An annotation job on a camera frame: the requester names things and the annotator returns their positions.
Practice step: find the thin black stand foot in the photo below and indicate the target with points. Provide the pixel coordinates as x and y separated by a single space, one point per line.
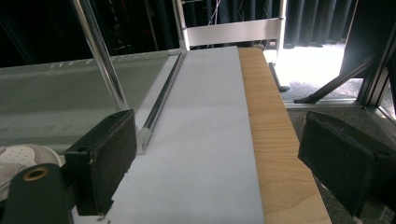
278 77

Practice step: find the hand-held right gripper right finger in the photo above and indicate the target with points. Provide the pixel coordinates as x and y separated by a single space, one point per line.
339 155

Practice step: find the aluminium frame post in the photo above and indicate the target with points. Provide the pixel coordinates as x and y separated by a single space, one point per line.
378 74

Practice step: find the metal rail with white bracket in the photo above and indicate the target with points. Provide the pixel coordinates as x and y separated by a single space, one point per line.
162 96

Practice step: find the white perforated sneaker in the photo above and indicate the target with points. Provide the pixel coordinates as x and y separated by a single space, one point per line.
21 158

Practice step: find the shiny metal pole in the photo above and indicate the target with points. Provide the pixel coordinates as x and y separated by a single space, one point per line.
100 53

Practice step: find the dark curtain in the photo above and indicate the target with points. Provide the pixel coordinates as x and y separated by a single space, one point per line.
311 21

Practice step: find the light wooden board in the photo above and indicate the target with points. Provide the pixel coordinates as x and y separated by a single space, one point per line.
274 137

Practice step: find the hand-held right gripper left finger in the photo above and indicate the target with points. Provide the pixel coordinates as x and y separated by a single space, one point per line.
102 161

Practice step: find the black slanted stand leg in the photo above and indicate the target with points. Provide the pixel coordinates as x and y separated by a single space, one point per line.
336 82

